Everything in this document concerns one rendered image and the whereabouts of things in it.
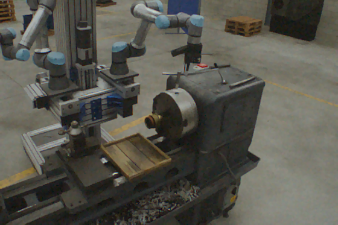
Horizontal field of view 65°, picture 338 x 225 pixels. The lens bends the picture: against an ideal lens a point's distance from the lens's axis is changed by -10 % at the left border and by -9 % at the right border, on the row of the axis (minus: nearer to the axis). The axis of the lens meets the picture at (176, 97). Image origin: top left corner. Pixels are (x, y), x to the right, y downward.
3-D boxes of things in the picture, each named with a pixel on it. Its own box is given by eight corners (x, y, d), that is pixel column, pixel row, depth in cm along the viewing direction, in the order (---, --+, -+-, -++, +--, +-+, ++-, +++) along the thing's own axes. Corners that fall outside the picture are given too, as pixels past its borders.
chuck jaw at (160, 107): (166, 111, 186) (160, 94, 187) (171, 110, 182) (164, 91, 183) (153, 116, 180) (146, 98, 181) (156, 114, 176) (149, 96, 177)
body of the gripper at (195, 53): (200, 65, 165) (203, 45, 159) (185, 64, 164) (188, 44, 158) (197, 60, 172) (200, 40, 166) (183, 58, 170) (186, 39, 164)
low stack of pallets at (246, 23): (239, 27, 1016) (241, 15, 997) (261, 32, 971) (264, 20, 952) (223, 31, 925) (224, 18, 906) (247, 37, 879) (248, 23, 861)
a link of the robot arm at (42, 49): (44, 72, 186) (37, -10, 162) (31, 68, 192) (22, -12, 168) (58, 67, 196) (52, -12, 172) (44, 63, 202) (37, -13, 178)
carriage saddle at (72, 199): (84, 149, 179) (84, 141, 177) (121, 192, 148) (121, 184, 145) (39, 164, 162) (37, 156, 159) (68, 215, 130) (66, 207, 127)
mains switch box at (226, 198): (226, 207, 254) (243, 134, 218) (239, 219, 242) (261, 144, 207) (199, 225, 233) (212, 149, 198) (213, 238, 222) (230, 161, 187)
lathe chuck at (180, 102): (160, 120, 205) (166, 80, 189) (189, 145, 185) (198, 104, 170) (150, 123, 200) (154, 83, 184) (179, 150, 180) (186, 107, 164)
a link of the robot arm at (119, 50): (108, 58, 220) (108, 41, 214) (124, 56, 227) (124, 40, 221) (114, 63, 211) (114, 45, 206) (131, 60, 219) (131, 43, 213)
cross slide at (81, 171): (81, 142, 175) (80, 136, 173) (114, 182, 146) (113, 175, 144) (56, 150, 165) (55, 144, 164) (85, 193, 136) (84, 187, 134)
